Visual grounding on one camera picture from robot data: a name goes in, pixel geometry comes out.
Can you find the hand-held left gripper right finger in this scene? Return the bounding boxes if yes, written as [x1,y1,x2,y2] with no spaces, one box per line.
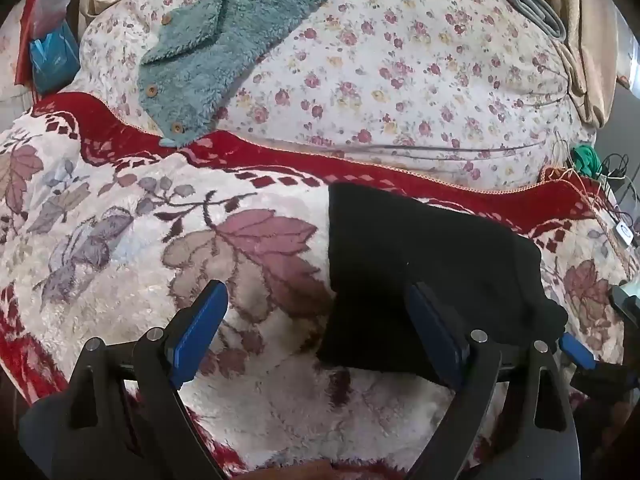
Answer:
[405,282,581,480]

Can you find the blue plastic bag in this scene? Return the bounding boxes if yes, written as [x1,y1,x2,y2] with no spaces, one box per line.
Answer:
[29,25,82,95]

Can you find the teal fleece garment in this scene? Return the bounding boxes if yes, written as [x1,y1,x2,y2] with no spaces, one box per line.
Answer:
[139,0,371,148]

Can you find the clear plastic bag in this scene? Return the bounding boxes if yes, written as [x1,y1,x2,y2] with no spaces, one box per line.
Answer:
[32,0,81,41]

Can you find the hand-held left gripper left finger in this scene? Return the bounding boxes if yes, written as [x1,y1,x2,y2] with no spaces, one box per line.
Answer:
[67,280,231,480]

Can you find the red leaf-patterned blanket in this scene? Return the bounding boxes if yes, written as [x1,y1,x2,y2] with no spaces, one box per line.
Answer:
[0,91,631,480]

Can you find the black cables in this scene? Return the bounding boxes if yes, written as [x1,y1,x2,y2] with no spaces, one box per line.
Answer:
[597,152,631,196]

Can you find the pale floral pillow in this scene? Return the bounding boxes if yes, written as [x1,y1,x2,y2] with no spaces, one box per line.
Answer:
[0,25,32,106]

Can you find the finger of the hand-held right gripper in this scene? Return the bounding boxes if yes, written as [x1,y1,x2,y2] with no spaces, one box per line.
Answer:
[559,332,640,401]

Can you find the red bag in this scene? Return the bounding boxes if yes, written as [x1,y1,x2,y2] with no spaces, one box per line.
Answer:
[15,0,46,86]

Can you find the white floral quilt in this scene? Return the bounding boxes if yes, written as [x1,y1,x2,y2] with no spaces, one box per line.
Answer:
[80,0,598,196]

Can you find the black pants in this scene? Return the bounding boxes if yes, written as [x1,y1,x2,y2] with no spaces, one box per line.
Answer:
[316,182,570,391]

